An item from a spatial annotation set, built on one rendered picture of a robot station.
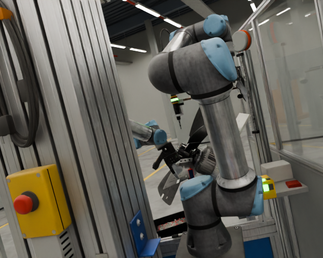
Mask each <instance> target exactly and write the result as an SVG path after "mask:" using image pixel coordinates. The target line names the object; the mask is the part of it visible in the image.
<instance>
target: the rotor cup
mask: <svg viewBox="0 0 323 258"><path fill-rule="evenodd" d="M183 145H184V146H187V144H185V143H181V144H180V145H179V147H178V149H177V153H178V154H179V155H181V156H182V157H180V159H186V158H193V160H192V162H193V164H194V163H195V161H196V159H197V157H198V155H199V151H200V149H199V148H197V149H195V150H192V149H188V150H185V147H184V146H183Z"/></svg>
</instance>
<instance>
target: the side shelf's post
mask: <svg viewBox="0 0 323 258"><path fill-rule="evenodd" d="M276 201H277V206H278V211H279V216H280V221H281V226H282V231H283V234H284V239H285V245H286V249H287V254H288V258H296V255H295V250H294V245H293V240H292V235H291V230H290V225H289V220H288V215H287V210H286V205H285V200H284V197H279V198H276Z"/></svg>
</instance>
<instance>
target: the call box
mask: <svg viewBox="0 0 323 258"><path fill-rule="evenodd" d="M261 177H262V179H265V181H263V185H268V184H272V183H273V187H274V189H273V190H268V191H263V193H264V200H267V199H272V198H276V197H277V195H276V190H275V185H274V181H273V180H272V179H271V178H270V177H269V176H267V175H263V176H261ZM266 178H270V180H266Z"/></svg>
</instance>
